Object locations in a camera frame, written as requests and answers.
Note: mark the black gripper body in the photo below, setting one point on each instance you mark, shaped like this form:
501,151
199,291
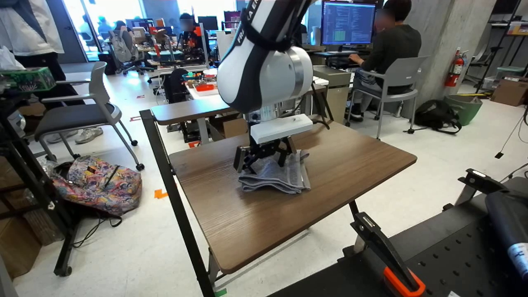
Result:
271,149

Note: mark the grey towel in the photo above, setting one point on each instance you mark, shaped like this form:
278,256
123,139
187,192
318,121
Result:
275,179

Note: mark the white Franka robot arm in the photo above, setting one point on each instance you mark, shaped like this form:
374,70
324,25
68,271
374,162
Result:
265,72

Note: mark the cardboard box under desk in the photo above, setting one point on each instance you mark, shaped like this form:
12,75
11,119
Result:
233,128

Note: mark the grey-brown office desk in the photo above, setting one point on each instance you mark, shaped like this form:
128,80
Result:
187,110

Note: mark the white tray colourful items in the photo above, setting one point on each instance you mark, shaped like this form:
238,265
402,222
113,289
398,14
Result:
204,88

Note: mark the grey cabinet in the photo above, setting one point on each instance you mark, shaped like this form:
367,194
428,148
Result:
337,83

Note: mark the orange tape piece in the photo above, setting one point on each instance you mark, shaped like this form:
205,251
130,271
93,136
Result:
161,194

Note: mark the black backpack by desk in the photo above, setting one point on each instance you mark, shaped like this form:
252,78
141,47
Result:
176,86

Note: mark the monitor with pink screen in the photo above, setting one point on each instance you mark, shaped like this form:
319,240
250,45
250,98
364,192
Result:
232,19

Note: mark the seated person orange jacket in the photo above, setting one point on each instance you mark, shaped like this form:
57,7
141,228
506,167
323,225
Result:
191,34

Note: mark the grey plastic office chair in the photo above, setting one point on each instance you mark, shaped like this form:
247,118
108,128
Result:
398,77

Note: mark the computer monitor blue screen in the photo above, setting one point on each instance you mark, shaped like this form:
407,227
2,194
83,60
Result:
347,25

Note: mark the colourful patterned backpack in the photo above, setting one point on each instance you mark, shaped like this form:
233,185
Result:
100,189

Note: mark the seated person dark sweater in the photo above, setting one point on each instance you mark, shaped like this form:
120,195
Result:
392,47

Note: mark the black bag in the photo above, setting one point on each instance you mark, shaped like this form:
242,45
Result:
436,115

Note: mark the grey chair with armrests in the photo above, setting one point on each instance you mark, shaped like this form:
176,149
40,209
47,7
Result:
83,116

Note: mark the person with grey backpack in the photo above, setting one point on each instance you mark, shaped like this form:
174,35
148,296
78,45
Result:
121,44

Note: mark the green basket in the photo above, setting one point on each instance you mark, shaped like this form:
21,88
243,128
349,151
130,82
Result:
468,110

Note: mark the red fire extinguisher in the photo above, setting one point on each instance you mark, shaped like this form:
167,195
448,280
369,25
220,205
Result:
455,70

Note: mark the black perforated mounting board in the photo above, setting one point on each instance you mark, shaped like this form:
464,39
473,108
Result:
456,258

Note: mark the black metal rack stand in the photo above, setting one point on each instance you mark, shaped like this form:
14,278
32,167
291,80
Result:
32,177

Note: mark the green box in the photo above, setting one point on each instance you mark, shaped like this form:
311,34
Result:
31,78

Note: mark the black cylinder blue label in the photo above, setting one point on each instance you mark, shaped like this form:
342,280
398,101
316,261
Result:
509,225

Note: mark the cardboard box by shelf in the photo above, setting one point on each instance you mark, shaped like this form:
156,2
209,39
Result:
511,91

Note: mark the brown cardboard box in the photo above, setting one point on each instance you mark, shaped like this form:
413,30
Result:
17,248

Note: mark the standing person white shirt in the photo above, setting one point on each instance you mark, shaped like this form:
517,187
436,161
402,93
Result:
34,27

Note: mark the black shelf rack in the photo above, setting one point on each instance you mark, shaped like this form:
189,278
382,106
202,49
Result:
504,34

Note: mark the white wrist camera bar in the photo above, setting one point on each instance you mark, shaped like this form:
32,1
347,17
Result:
281,129

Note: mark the black metal table frame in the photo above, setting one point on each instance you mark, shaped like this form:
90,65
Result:
166,172

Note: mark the black metal bracket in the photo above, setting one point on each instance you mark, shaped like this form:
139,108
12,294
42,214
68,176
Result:
476,182

